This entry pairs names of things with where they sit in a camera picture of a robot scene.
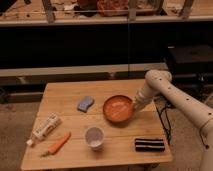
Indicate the orange carrot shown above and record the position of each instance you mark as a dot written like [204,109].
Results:
[54,148]

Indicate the blue sponge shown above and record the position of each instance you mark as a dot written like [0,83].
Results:
[85,103]

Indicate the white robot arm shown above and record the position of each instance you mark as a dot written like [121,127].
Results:
[201,115]

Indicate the wooden table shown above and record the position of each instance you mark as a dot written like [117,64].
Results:
[118,147]

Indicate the white paper cup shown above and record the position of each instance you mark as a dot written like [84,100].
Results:
[94,138]

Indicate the white toothpaste tube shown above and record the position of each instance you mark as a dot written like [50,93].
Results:
[44,129]

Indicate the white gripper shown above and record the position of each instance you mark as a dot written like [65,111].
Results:
[140,103]

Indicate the black white striped block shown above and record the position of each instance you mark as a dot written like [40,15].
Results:
[149,145]

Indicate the orange ceramic bowl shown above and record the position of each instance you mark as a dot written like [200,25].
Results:
[118,108]

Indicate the black box on shelf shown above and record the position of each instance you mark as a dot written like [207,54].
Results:
[190,59]

